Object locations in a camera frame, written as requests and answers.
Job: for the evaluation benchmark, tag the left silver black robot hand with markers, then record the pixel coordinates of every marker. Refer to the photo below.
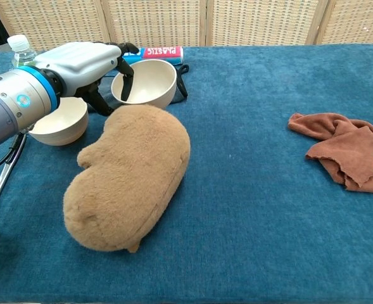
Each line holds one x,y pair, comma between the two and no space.
78,65

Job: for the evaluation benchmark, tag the cream bowl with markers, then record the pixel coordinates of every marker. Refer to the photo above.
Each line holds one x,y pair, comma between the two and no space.
151,79
66,126

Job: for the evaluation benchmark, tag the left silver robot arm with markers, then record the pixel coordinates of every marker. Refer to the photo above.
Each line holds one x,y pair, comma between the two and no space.
9,104

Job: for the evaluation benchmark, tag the clear water bottle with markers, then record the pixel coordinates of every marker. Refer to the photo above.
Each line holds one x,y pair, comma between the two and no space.
20,50

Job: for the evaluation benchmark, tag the plastic wrap box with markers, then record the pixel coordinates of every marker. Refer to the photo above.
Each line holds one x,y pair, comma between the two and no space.
162,54

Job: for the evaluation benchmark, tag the brown plush toy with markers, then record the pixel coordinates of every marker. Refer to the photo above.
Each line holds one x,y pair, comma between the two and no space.
132,177

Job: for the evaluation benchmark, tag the wooden woven folding screen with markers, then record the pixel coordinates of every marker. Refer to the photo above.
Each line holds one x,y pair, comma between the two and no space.
205,22

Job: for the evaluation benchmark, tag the blue table carpet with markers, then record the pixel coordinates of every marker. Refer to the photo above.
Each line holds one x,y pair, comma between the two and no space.
252,221

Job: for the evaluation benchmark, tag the rust orange cloth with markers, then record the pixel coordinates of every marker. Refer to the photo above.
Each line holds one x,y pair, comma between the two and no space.
351,149

